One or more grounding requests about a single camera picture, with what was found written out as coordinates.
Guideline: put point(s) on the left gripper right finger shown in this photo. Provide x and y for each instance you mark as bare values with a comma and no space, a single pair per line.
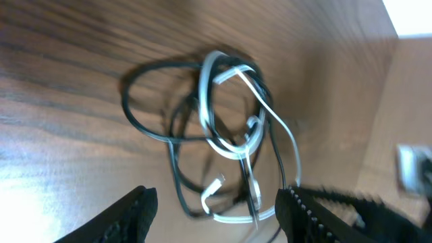
303,219

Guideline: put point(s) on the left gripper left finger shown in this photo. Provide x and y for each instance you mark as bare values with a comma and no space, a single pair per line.
128,220

